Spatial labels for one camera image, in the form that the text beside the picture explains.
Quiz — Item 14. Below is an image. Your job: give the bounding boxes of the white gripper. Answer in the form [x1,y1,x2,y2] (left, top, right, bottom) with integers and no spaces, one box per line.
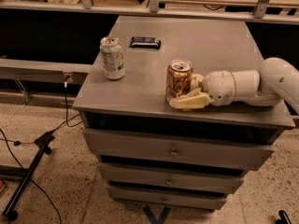
[169,71,235,109]

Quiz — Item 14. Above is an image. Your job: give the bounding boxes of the orange soda can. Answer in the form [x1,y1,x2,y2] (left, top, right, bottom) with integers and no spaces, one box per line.
[165,60,193,102]

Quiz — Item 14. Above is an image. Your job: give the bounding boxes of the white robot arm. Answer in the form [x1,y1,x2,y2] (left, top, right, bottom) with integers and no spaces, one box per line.
[168,57,299,114]

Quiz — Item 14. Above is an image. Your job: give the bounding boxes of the white green soda can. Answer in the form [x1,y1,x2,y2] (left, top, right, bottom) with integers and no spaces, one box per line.
[100,36,125,80]

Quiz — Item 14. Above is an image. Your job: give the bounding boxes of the grey drawer cabinet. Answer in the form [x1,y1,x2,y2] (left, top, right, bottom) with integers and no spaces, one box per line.
[73,16,294,199]

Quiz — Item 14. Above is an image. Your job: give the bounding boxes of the top grey drawer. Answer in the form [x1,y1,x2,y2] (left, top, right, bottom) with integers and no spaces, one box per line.
[83,128,274,170]

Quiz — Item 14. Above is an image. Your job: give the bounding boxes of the grey drawer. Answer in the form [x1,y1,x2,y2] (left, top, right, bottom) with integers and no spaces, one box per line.
[83,128,274,170]
[98,162,244,194]
[107,185,226,210]

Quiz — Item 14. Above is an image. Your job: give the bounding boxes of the middle grey drawer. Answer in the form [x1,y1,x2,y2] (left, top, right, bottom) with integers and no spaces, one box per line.
[98,162,244,194]

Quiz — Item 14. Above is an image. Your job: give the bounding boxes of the bottom grey drawer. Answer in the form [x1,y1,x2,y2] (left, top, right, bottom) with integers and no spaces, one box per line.
[107,185,226,210]

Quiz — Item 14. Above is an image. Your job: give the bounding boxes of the black object bottom right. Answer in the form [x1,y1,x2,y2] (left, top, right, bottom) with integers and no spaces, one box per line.
[276,210,292,224]

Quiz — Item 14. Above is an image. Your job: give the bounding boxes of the black stand leg with wheel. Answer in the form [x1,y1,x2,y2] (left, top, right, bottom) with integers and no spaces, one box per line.
[0,132,54,221]

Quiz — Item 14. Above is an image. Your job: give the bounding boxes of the grey side bench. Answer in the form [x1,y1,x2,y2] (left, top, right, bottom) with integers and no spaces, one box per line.
[0,59,92,84]

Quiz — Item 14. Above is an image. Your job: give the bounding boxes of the grey metal shelf rail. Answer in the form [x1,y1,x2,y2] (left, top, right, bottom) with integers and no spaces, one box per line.
[0,0,299,25]

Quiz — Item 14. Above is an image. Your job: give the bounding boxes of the black floor cable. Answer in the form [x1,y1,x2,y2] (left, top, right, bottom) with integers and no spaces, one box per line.
[0,81,84,224]

